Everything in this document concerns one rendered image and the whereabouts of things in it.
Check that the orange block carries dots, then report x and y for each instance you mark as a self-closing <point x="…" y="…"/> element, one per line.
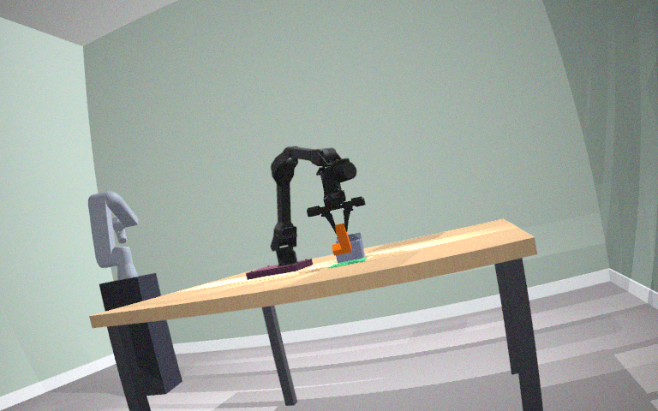
<point x="344" y="241"/>

